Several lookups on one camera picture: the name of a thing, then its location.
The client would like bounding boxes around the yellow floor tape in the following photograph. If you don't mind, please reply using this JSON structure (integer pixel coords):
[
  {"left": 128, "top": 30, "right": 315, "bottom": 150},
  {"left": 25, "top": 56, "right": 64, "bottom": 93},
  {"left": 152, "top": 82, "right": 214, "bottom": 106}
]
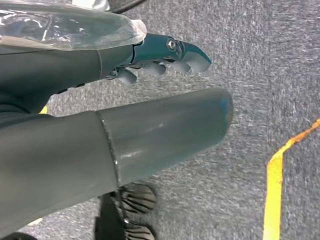
[{"left": 262, "top": 117, "right": 320, "bottom": 240}]

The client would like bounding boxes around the black ribbed robot foot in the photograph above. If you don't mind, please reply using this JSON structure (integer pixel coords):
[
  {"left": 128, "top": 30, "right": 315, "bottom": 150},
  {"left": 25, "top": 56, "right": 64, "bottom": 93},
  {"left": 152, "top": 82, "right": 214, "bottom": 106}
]
[
  {"left": 123, "top": 224, "right": 156, "bottom": 240},
  {"left": 119, "top": 183, "right": 158, "bottom": 215}
]

